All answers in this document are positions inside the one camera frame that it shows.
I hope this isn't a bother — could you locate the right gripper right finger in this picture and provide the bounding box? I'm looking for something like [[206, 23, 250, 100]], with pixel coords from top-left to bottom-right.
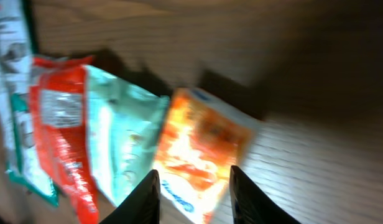
[[229, 166, 300, 224]]

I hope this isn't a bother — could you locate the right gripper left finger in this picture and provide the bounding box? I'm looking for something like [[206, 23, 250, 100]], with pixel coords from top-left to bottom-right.
[[100, 169, 161, 224]]

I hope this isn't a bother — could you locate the orange white small packet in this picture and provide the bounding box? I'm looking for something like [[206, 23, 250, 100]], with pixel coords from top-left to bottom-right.
[[153, 88, 259, 223]]

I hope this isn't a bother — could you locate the teal white snack packet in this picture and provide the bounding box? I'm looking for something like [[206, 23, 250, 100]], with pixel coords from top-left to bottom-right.
[[85, 65, 170, 207]]

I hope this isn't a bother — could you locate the red snack packet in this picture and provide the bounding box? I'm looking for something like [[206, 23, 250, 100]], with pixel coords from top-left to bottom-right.
[[29, 56, 99, 223]]

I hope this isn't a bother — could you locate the green white snack bag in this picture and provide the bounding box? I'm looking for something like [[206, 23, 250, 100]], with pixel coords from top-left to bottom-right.
[[0, 0, 59, 207]]

